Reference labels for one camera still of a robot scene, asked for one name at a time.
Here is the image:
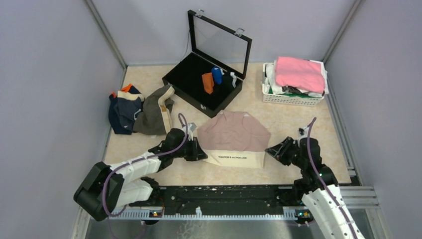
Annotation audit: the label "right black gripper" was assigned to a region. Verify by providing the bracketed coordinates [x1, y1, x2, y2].
[265, 136, 307, 168]

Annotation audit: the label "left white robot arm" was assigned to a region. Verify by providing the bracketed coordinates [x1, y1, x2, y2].
[73, 127, 208, 221]

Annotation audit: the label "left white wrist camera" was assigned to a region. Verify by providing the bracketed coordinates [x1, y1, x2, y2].
[183, 122, 197, 140]

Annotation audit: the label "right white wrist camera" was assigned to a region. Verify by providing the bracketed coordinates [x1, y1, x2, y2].
[298, 126, 309, 137]

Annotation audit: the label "white plastic basket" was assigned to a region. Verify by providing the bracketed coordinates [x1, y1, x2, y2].
[261, 63, 326, 107]

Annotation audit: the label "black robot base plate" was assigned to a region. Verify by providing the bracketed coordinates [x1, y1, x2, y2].
[129, 185, 305, 216]

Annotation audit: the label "navy blue clothes pile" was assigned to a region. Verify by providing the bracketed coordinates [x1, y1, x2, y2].
[108, 84, 145, 135]

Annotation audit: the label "white clothes in basket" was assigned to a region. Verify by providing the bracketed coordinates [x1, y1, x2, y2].
[266, 60, 329, 98]

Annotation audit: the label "pink underwear cream waistband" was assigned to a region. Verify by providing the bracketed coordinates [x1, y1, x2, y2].
[197, 110, 271, 168]

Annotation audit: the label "orange underwear white waistband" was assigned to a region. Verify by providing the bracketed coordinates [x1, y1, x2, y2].
[202, 72, 214, 95]

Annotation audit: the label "olive beige underwear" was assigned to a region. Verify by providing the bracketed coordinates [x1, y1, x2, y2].
[133, 85, 175, 135]

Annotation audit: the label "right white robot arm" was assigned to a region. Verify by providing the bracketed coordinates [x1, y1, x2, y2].
[265, 137, 364, 239]

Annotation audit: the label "pink folded cloth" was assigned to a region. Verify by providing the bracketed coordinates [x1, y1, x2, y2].
[275, 56, 326, 94]

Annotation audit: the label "black box glass lid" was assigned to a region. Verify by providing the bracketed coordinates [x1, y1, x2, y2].
[162, 10, 252, 118]

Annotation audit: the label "blue rolled underwear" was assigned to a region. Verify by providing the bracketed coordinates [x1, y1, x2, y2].
[211, 66, 223, 85]

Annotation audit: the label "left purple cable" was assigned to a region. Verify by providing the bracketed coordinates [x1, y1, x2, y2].
[101, 113, 189, 239]

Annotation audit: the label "black white rolled underwear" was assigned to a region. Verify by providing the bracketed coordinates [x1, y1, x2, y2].
[222, 71, 237, 90]

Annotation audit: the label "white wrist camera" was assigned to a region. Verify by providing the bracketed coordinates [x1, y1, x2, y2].
[183, 122, 197, 140]
[298, 126, 309, 137]

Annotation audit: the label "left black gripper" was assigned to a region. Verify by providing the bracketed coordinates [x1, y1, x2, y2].
[172, 136, 208, 161]

